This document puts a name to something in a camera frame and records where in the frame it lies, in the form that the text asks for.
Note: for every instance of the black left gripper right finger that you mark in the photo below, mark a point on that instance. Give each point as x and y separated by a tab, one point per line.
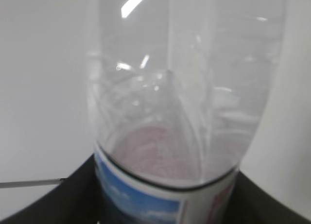
249	204

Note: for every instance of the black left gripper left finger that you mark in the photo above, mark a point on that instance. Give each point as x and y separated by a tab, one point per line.
74	201

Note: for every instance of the Nongfu Spring water bottle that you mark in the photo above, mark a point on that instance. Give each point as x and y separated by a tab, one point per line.
176	91

